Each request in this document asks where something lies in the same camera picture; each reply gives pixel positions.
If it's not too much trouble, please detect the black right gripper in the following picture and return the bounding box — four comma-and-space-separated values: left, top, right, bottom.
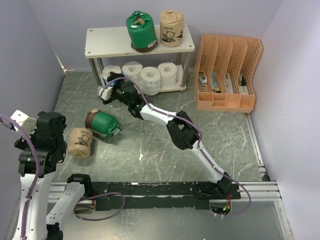
102, 72, 131, 108

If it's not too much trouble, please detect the blue paper roll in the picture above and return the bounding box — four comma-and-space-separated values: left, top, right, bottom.
100, 65, 122, 87

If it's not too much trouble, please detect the white floral roll front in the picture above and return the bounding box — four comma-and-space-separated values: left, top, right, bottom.
122, 61, 143, 86

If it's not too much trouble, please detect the green torn roll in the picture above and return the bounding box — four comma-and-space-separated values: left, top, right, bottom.
84, 108, 121, 137

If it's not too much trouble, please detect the green paper roll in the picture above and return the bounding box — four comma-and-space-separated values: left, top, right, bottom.
126, 10, 158, 53

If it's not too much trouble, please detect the white unwrapped loose-end roll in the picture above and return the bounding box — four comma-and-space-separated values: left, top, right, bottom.
157, 62, 181, 89

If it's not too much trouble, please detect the brown cartoon paper roll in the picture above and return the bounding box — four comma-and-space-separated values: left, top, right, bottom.
159, 10, 184, 48

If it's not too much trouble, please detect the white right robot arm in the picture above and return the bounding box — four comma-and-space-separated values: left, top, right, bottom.
99, 73, 232, 199

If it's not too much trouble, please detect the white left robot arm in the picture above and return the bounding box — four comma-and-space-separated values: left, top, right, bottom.
10, 110, 94, 240

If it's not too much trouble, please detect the grey two-tier shelf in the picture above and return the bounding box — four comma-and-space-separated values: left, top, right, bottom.
84, 23, 195, 93

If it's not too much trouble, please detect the brown wrapped roll left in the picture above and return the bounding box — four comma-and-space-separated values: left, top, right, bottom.
67, 127, 93, 159

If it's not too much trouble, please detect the orange plastic file organizer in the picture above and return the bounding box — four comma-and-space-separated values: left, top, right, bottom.
193, 35, 263, 113

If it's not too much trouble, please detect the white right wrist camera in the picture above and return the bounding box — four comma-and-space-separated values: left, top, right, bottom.
97, 86, 117, 105

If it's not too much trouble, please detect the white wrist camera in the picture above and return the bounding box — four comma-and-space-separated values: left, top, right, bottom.
97, 86, 117, 105
10, 110, 37, 135

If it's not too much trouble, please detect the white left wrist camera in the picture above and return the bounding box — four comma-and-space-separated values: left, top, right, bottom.
10, 110, 37, 135

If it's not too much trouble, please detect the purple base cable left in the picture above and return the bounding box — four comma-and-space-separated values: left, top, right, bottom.
73, 191, 126, 221

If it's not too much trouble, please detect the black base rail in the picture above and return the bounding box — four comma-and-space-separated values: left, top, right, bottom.
84, 181, 241, 211

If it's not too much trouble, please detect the aluminium frame rail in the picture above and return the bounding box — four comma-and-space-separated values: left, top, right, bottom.
48, 181, 282, 204

